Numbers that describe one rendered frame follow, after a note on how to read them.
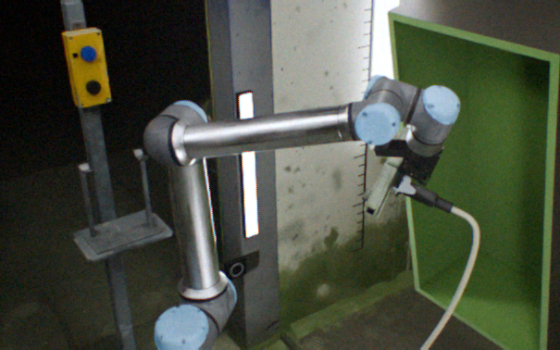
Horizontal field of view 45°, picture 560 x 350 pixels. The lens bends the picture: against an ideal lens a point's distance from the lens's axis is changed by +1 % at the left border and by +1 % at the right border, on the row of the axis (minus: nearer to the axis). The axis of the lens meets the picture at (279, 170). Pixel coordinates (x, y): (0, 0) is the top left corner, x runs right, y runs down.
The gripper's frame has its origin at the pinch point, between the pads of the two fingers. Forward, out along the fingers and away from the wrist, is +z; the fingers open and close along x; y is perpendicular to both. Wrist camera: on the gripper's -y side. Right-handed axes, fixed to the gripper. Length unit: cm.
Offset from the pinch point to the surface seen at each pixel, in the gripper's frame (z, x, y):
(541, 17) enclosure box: -32, 48, 17
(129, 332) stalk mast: 132, -31, -79
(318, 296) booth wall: 142, 28, -13
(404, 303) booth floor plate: 152, 50, 26
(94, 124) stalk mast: 47, 6, -108
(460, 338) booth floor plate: 137, 38, 54
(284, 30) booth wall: 24, 64, -61
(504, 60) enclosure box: 5, 70, 15
